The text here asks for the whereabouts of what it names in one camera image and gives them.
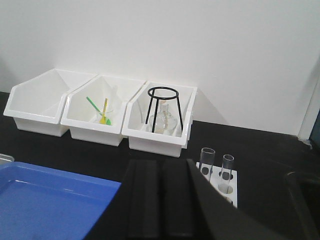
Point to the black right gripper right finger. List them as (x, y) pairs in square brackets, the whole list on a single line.
[(264, 211)]

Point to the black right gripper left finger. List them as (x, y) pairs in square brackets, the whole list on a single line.
[(159, 207)]

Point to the large clear test tube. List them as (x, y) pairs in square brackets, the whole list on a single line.
[(207, 158)]

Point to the white test tube rack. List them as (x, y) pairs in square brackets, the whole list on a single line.
[(232, 195)]

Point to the small clear test tube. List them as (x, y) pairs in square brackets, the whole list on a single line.
[(226, 172)]

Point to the clear glass flask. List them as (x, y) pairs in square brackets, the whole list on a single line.
[(165, 122)]

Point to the black lab sink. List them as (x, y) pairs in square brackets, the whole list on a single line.
[(304, 190)]

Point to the right white storage bin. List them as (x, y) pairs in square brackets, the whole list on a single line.
[(141, 111)]

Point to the white storage bin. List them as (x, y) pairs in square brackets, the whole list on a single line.
[(37, 105), (83, 119), (141, 111)]

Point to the green plastic spatula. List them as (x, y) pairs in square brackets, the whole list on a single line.
[(96, 108)]

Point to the yellow plastic spatula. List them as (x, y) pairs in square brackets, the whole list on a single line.
[(103, 119)]

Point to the middle white storage bin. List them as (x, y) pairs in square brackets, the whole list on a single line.
[(83, 119)]

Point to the blue plastic tray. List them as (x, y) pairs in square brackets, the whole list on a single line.
[(41, 203)]

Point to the left white storage bin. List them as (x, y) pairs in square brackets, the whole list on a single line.
[(37, 105)]

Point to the grey metal tray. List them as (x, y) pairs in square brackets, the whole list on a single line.
[(6, 158)]

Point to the black wire tripod stand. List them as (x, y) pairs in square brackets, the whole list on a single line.
[(153, 108)]

